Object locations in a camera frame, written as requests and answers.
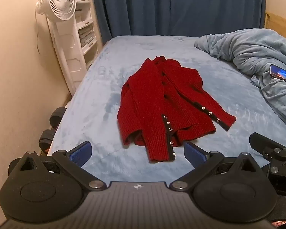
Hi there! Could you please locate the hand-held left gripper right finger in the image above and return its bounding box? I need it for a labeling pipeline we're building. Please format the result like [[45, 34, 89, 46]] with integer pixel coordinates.
[[169, 141, 269, 192]]

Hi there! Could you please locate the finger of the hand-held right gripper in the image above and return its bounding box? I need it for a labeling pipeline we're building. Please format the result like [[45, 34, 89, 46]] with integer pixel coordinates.
[[249, 132, 286, 172]]

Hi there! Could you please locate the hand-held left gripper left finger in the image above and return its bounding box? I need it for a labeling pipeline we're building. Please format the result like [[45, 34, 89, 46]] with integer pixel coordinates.
[[8, 141, 107, 192]]

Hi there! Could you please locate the red knit cardigan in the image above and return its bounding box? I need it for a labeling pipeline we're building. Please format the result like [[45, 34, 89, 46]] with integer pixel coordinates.
[[117, 56, 237, 163]]

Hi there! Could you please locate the black dumbbell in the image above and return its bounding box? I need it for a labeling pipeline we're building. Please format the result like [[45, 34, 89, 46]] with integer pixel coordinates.
[[39, 130, 56, 149], [49, 107, 67, 125]]

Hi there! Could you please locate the smartphone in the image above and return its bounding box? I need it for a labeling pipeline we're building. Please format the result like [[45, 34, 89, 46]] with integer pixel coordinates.
[[269, 64, 286, 85]]

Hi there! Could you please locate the light blue crumpled blanket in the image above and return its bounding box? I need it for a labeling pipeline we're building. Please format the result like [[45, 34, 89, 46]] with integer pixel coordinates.
[[194, 29, 286, 134]]

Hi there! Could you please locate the white shelf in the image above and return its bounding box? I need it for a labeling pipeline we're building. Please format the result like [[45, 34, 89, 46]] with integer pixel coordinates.
[[71, 0, 104, 68]]

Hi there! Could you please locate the dark blue curtain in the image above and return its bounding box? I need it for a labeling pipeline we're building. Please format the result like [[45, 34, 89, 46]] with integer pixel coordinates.
[[90, 0, 265, 45]]

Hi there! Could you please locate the wooden bed frame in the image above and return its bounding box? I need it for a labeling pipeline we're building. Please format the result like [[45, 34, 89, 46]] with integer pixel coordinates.
[[264, 12, 286, 40]]

